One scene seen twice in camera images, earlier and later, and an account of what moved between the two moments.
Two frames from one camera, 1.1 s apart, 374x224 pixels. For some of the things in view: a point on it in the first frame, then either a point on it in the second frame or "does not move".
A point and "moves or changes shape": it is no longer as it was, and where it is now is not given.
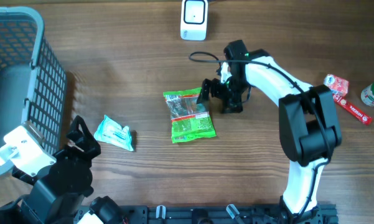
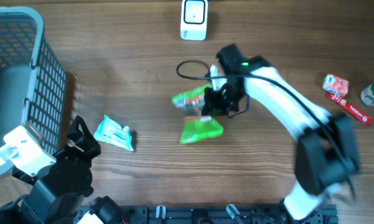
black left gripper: [88, 156] does not move
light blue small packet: [111, 131] does not move
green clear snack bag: [190, 120] moves or changes shape
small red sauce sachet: [337, 85] does not move
